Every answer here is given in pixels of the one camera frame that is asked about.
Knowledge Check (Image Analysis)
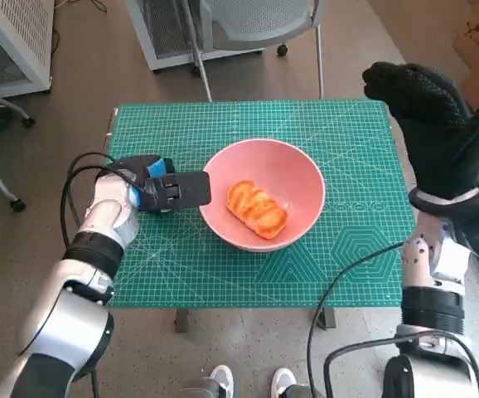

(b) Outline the dark table leg bracket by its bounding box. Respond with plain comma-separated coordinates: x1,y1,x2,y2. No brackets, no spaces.
175,308,190,334
317,307,338,331

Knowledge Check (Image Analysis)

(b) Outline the white shoe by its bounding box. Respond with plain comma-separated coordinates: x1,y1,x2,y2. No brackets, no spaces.
208,364,235,398
271,367,298,398

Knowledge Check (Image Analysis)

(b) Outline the rectangular toy bread loaf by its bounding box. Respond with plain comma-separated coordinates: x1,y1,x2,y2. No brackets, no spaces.
225,179,288,240

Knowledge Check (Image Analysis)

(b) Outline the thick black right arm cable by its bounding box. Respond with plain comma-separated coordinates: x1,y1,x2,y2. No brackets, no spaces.
323,333,479,398

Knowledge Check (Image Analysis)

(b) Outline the pink bowl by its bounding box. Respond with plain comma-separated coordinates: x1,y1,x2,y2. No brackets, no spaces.
199,138,327,254

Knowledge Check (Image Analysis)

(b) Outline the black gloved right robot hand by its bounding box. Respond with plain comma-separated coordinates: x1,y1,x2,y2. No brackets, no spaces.
361,61,479,201

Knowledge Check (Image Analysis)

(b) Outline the grey mesh chair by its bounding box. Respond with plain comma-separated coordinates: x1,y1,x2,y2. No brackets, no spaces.
181,0,326,103

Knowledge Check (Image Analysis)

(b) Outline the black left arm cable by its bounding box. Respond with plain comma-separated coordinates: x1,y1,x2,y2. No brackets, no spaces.
60,152,141,250

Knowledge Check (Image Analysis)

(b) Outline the grey leg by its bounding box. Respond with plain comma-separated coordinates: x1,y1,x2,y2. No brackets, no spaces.
284,383,323,398
177,379,220,398

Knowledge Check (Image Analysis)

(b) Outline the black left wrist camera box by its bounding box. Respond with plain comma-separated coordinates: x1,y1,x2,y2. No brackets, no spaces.
138,171,214,213

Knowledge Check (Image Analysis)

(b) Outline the green cutting mat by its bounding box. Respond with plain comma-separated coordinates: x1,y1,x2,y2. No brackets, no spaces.
105,100,415,310

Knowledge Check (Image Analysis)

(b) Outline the large white perforated cabinet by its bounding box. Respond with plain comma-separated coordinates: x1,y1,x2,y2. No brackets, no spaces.
0,0,54,99

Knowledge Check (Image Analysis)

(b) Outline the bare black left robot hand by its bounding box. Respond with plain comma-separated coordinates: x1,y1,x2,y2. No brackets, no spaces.
106,154,177,180

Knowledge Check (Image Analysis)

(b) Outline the black floor cable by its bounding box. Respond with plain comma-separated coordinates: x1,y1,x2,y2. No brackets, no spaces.
52,0,104,51

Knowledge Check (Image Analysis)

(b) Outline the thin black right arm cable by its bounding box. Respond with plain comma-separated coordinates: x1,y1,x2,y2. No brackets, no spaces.
307,242,404,398

